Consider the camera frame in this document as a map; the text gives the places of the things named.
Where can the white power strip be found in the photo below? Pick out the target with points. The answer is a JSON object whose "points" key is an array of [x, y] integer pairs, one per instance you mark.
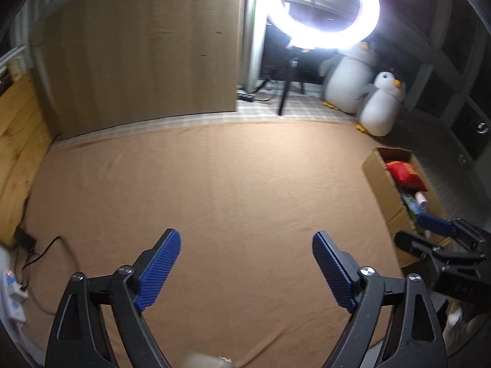
{"points": [[13, 299]]}

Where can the person's right hand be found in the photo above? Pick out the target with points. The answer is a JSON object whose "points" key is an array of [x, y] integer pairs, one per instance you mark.
{"points": [[460, 316]]}

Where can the cardboard box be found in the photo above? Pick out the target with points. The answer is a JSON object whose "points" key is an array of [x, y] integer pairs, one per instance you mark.
{"points": [[383, 184]]}

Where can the large penguin plush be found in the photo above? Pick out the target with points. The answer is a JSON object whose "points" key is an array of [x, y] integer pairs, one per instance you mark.
{"points": [[345, 84]]}

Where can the green tube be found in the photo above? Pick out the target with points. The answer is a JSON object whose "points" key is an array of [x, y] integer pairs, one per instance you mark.
{"points": [[412, 207]]}

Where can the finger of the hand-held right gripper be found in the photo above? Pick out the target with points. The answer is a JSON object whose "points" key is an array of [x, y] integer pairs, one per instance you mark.
{"points": [[414, 242], [435, 222]]}

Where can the red fabric pouch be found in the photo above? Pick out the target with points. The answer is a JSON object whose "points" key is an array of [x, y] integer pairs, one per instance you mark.
{"points": [[406, 174]]}

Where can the wooden wardrobe panel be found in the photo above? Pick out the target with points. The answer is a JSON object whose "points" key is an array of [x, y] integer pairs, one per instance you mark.
{"points": [[134, 46]]}

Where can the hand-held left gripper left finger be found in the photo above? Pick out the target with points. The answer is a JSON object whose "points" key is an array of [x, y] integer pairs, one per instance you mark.
{"points": [[159, 272]]}

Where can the black power strip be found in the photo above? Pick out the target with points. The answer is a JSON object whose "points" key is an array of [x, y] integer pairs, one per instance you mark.
{"points": [[245, 97]]}

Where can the small penguin plush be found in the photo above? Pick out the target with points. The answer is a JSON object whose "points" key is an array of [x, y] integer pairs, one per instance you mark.
{"points": [[379, 111]]}

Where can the dark cabinet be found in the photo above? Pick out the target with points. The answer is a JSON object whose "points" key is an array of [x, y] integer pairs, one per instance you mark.
{"points": [[472, 134]]}

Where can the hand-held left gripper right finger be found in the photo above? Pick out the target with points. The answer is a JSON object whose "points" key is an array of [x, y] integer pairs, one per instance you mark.
{"points": [[333, 272]]}

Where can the black charger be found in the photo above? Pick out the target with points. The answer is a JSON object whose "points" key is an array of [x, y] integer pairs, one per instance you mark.
{"points": [[25, 239]]}

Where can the white door frame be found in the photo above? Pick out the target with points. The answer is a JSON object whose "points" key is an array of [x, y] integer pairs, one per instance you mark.
{"points": [[253, 46]]}

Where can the black tripod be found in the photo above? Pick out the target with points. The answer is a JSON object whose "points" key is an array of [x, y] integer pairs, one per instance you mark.
{"points": [[285, 92]]}

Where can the wooden headboard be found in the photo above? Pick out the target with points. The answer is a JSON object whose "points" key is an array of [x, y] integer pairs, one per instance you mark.
{"points": [[19, 142]]}

